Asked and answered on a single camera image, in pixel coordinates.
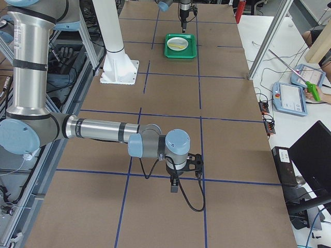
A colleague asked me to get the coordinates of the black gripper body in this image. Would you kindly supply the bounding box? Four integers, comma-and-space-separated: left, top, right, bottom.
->
166, 165, 186, 178
179, 9, 189, 23

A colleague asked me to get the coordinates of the yellow plastic spoon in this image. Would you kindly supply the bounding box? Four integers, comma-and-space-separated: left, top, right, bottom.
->
168, 44, 187, 51

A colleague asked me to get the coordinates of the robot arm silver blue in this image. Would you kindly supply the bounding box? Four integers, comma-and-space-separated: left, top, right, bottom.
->
156, 0, 191, 33
1, 1, 190, 193

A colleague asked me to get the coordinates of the white round plate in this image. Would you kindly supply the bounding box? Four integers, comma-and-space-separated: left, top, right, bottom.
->
167, 37, 188, 52

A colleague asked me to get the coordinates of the green plastic tray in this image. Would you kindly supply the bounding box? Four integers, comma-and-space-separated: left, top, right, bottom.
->
164, 34, 197, 59

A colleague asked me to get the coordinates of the red cylinder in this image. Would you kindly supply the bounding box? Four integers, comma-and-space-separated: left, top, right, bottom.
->
235, 0, 246, 24

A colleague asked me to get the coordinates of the orange black connector lower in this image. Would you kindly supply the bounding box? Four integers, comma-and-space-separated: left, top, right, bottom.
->
263, 119, 276, 136

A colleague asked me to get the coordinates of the orange black connector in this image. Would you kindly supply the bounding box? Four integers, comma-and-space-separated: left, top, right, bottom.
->
259, 101, 269, 115
263, 119, 276, 136

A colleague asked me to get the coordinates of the black mini computer box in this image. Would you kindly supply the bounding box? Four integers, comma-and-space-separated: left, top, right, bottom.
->
272, 146, 298, 187

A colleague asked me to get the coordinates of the orange black connector upper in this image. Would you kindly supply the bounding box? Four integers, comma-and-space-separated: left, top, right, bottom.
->
259, 101, 269, 115

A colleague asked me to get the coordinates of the seated person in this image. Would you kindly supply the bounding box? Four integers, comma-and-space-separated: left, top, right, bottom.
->
301, 24, 331, 104

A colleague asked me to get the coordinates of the near blue teach pendant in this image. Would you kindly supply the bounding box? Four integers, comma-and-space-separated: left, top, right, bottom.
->
272, 82, 308, 116

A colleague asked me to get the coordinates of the blue teach pendant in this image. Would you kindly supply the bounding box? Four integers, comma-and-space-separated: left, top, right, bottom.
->
291, 64, 326, 88
272, 82, 308, 116

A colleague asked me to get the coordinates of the wooden beam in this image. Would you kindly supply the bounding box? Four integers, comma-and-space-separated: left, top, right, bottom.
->
305, 20, 330, 64

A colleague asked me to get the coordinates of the far blue teach pendant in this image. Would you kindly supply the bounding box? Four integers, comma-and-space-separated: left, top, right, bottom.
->
291, 64, 326, 88

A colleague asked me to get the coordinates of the black monitor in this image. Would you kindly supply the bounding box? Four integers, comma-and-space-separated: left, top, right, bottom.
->
288, 120, 330, 214

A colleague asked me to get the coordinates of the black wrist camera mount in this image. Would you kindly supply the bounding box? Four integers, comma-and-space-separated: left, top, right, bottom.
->
186, 153, 204, 179
190, 3, 198, 17

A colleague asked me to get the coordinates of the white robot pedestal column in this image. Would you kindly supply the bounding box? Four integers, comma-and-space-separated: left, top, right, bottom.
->
93, 0, 139, 85

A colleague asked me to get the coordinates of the aluminium frame post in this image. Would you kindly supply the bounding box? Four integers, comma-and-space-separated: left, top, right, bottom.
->
248, 0, 293, 80

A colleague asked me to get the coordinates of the aluminium side frame rail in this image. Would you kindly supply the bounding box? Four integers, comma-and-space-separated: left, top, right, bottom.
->
1, 61, 94, 247

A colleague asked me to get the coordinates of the green handled reacher grabber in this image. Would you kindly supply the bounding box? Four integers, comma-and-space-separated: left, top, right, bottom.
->
268, 49, 321, 101

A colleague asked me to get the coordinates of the blue network cable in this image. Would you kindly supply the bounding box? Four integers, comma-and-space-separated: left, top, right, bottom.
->
304, 208, 326, 248

